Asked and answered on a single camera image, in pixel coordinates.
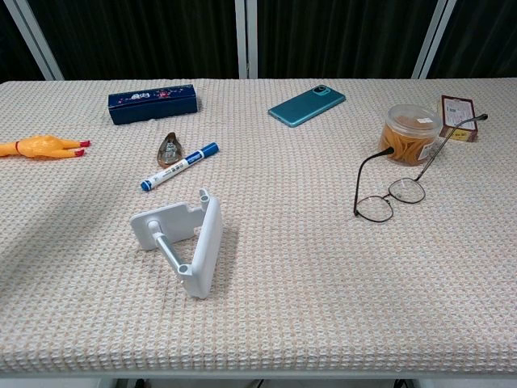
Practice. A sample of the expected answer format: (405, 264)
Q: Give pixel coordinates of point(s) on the black eyeglasses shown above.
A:
(406, 191)

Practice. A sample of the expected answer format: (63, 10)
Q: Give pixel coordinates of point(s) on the beige waffle tablecloth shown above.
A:
(282, 262)

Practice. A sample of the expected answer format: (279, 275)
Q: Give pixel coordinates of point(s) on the white folding phone stand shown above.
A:
(208, 250)

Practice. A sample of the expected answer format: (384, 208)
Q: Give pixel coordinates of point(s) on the blue white marker pen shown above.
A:
(177, 168)

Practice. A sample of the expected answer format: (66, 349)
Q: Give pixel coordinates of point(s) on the teal smartphone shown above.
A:
(307, 107)

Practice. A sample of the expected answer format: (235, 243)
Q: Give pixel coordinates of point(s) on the dark blue printed box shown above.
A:
(153, 106)

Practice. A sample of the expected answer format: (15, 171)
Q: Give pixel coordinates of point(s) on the clear jar of rubber bands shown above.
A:
(408, 137)

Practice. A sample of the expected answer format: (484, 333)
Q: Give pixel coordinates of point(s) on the black curtain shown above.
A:
(153, 36)

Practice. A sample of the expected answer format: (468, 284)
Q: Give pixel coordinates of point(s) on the brown small card box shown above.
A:
(456, 110)

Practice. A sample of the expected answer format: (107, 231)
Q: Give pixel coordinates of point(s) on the yellow rubber chicken toy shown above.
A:
(40, 146)

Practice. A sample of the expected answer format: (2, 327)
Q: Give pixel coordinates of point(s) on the grey aluminium extrusion rail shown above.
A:
(434, 40)
(246, 40)
(36, 44)

